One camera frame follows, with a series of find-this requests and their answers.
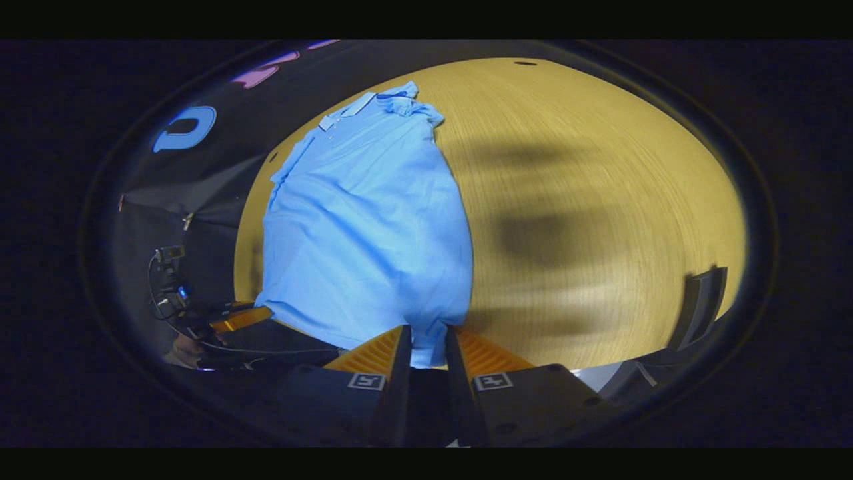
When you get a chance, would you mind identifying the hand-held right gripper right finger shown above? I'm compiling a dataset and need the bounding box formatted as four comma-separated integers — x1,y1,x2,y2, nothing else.
444,325,604,447

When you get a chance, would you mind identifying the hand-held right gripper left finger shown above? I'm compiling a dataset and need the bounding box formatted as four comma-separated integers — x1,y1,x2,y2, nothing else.
280,325,413,447

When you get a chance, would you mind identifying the light blue T-shirt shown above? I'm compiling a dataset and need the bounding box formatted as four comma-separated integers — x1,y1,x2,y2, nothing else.
255,81,474,369

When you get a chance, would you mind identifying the black backdrop cloth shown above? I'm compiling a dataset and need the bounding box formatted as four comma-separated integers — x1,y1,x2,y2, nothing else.
110,40,374,334

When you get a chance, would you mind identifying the black chair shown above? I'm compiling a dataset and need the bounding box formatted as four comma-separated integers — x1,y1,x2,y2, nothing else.
668,266,728,352

